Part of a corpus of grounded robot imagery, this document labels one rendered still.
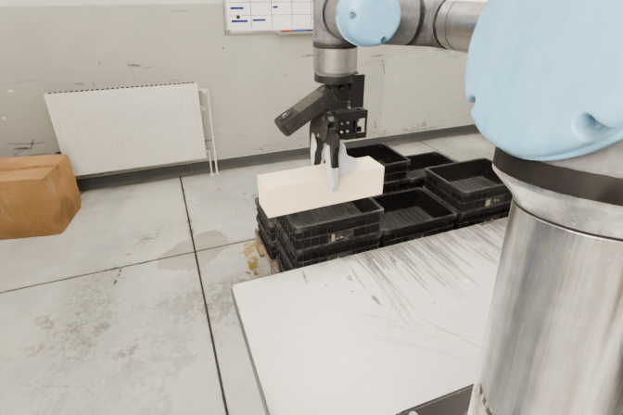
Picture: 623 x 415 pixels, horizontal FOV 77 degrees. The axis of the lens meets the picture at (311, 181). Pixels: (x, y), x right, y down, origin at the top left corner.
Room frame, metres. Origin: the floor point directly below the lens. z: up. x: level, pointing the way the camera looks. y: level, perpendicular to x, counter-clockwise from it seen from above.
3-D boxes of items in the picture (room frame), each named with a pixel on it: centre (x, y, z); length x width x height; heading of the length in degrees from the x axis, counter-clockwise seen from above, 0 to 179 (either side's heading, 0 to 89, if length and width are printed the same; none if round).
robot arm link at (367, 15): (0.60, -0.08, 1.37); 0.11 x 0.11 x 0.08; 16
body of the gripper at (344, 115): (0.69, -0.05, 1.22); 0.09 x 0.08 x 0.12; 113
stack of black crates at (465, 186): (1.75, -0.81, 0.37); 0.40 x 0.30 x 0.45; 111
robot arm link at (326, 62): (0.69, -0.04, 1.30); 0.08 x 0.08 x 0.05
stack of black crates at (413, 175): (2.12, -0.67, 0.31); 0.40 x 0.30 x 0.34; 111
